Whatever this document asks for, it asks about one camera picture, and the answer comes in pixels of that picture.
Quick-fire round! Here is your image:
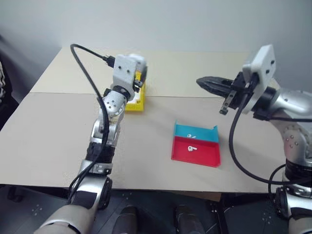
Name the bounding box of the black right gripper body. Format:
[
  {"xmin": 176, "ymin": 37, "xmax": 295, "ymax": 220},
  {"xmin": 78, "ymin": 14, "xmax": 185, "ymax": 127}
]
[{"xmin": 218, "ymin": 72, "xmax": 259, "ymax": 116}]

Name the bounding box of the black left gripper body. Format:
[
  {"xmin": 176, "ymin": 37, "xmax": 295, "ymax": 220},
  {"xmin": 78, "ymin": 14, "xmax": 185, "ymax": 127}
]
[{"xmin": 133, "ymin": 63, "xmax": 149, "ymax": 95}]

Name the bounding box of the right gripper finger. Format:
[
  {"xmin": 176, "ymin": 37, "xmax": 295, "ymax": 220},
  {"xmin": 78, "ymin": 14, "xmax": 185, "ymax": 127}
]
[
  {"xmin": 196, "ymin": 76, "xmax": 236, "ymax": 88},
  {"xmin": 198, "ymin": 83, "xmax": 233, "ymax": 98}
]

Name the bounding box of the yellow plastic bin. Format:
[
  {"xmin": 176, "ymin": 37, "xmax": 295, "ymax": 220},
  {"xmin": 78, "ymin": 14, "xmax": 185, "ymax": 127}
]
[{"xmin": 123, "ymin": 70, "xmax": 148, "ymax": 114}]

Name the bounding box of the blue plastic tray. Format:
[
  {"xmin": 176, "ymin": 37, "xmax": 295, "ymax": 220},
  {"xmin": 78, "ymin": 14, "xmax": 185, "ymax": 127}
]
[{"xmin": 173, "ymin": 119, "xmax": 219, "ymax": 143}]

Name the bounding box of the red plastic tray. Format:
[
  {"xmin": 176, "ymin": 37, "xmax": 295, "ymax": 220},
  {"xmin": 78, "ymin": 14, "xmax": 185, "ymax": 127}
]
[{"xmin": 171, "ymin": 136, "xmax": 222, "ymax": 169}]

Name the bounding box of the dark rounded shape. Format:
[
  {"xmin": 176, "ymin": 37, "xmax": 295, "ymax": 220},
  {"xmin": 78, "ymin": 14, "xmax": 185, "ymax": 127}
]
[
  {"xmin": 174, "ymin": 205, "xmax": 205, "ymax": 234},
  {"xmin": 113, "ymin": 206, "xmax": 143, "ymax": 234}
]

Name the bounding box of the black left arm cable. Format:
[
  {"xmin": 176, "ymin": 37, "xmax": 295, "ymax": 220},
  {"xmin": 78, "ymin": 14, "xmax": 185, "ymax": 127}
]
[{"xmin": 67, "ymin": 43, "xmax": 116, "ymax": 206}]

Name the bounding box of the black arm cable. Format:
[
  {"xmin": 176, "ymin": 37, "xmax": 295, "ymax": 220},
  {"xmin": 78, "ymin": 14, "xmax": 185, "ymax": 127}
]
[
  {"xmin": 67, "ymin": 43, "xmax": 116, "ymax": 206},
  {"xmin": 228, "ymin": 92, "xmax": 312, "ymax": 203}
]

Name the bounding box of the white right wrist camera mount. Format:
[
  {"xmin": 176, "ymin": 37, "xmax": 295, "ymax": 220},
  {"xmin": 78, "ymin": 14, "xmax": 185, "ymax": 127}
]
[{"xmin": 242, "ymin": 44, "xmax": 277, "ymax": 115}]

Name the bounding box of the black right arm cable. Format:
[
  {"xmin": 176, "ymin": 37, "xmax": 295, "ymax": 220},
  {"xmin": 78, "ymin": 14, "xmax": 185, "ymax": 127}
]
[{"xmin": 228, "ymin": 92, "xmax": 312, "ymax": 203}]

